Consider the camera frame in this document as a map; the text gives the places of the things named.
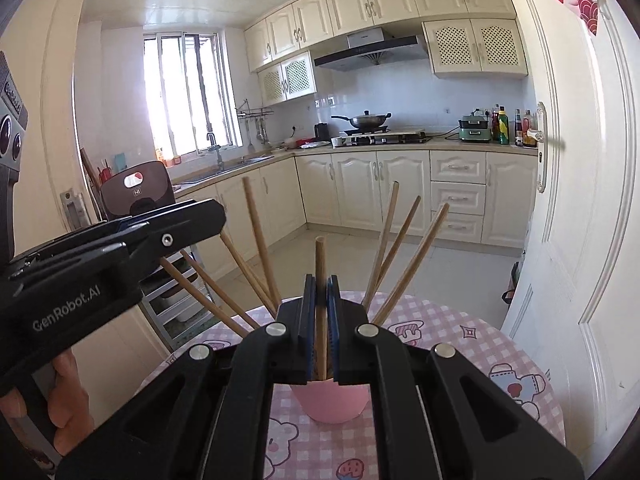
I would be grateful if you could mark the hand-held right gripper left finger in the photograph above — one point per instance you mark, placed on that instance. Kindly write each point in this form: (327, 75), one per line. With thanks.
(310, 325)

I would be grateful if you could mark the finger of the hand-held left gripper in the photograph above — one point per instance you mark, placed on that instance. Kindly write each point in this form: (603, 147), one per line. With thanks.
(190, 225)
(100, 232)

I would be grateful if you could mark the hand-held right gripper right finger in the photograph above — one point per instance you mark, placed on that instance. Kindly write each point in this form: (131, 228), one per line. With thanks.
(334, 325)

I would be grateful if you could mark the long wooden chopstick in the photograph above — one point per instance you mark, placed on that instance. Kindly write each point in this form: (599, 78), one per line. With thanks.
(320, 260)

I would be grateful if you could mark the bunch of wooden chopsticks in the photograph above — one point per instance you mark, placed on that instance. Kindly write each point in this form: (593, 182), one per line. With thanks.
(261, 240)

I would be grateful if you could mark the pink cup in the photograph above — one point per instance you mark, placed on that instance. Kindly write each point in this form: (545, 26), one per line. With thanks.
(330, 405)

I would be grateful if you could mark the person's left hand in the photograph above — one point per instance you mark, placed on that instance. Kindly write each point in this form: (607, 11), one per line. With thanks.
(72, 400)

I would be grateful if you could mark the metal door latch plate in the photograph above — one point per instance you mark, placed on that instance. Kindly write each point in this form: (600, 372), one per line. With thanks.
(75, 210)

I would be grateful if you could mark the brown chair back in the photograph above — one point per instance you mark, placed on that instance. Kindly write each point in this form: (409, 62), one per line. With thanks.
(150, 195)

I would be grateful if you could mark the steel sink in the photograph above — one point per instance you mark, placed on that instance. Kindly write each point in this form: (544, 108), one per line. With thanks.
(235, 166)

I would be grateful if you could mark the metal faucet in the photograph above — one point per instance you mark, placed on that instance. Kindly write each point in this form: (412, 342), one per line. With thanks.
(217, 152)

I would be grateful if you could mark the metal storage rack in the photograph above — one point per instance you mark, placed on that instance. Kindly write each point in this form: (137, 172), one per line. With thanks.
(170, 305)

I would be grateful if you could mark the pink checkered tablecloth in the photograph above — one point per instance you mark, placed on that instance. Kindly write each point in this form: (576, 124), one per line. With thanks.
(450, 330)

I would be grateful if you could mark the kitchen window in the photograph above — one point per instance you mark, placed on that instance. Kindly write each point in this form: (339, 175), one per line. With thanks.
(190, 95)

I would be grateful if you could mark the red tray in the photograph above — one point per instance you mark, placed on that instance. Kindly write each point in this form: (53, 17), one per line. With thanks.
(305, 143)

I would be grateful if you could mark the cream lower kitchen cabinets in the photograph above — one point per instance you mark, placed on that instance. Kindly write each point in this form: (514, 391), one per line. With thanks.
(360, 185)

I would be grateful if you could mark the cream kitchen cabinets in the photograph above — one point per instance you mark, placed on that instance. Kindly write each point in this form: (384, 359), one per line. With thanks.
(350, 5)
(360, 185)

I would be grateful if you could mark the black kettle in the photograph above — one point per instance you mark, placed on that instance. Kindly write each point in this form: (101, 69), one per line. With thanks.
(321, 132)

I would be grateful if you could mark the plastic bag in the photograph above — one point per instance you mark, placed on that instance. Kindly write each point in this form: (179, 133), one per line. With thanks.
(512, 285)

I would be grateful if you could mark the gas stove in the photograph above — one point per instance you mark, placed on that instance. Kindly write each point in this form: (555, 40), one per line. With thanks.
(390, 137)

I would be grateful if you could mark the black wok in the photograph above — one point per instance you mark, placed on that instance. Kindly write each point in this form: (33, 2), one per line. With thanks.
(367, 121)

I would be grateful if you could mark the green countertop appliance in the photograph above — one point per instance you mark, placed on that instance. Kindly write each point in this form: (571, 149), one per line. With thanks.
(475, 132)

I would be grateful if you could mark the black range hood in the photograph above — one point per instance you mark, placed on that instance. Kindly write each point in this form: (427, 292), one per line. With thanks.
(370, 52)

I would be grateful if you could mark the red sauce bottle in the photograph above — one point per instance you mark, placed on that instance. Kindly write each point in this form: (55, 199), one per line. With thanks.
(495, 125)

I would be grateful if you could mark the green bottle yellow cap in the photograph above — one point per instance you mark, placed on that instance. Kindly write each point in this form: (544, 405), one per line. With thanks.
(503, 127)

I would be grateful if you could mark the white door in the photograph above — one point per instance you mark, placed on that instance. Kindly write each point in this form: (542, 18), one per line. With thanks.
(575, 210)

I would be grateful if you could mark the cream upper kitchen cabinets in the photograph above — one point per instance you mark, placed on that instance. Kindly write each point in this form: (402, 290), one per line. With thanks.
(350, 5)

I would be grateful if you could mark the wall utensil rail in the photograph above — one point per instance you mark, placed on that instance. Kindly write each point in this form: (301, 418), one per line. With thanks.
(255, 112)

